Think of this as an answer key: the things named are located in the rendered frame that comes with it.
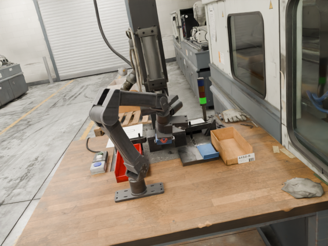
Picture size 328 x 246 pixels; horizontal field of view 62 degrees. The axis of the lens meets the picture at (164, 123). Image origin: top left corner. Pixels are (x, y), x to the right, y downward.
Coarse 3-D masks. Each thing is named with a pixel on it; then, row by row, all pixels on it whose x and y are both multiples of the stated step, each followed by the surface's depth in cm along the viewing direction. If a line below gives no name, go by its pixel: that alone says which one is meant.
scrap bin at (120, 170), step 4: (136, 144) 143; (140, 144) 141; (136, 148) 143; (140, 148) 137; (140, 152) 133; (116, 156) 133; (120, 156) 143; (116, 160) 129; (120, 160) 140; (116, 164) 126; (120, 164) 136; (116, 168) 124; (120, 168) 132; (124, 168) 132; (116, 172) 122; (120, 172) 129; (124, 172) 128; (116, 176) 120; (120, 176) 121; (124, 176) 121; (116, 180) 121; (120, 180) 121; (124, 180) 121
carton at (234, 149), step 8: (224, 128) 140; (232, 128) 141; (216, 136) 142; (224, 136) 142; (232, 136) 142; (240, 136) 130; (216, 144) 132; (224, 144) 138; (232, 144) 136; (240, 144) 133; (248, 144) 121; (224, 152) 119; (232, 152) 129; (240, 152) 128; (248, 152) 123; (224, 160) 122; (232, 160) 119; (240, 160) 119; (248, 160) 120
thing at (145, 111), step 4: (160, 88) 136; (152, 92) 153; (156, 92) 137; (160, 92) 137; (164, 92) 143; (140, 108) 138; (144, 108) 136; (148, 108) 136; (144, 112) 137; (148, 112) 137; (152, 112) 137
